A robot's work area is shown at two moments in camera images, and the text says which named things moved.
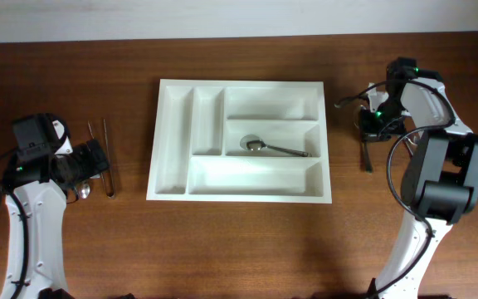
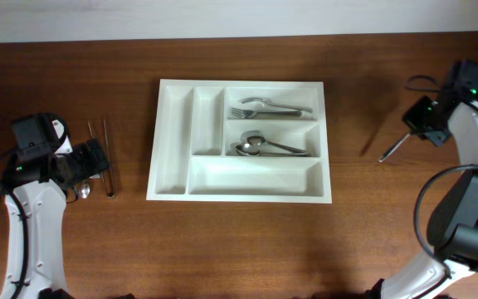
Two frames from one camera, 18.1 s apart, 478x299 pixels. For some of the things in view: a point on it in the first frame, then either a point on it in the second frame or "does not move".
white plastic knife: x=66 y=148 does not move
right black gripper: x=368 y=131 -> x=409 y=120
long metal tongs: x=114 y=194 does not move
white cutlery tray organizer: x=197 y=154 does not move
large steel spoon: x=368 y=167 -> x=249 y=150
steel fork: x=410 y=145 -> x=247 y=114
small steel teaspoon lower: x=85 y=190 does not move
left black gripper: x=92 y=167 does not move
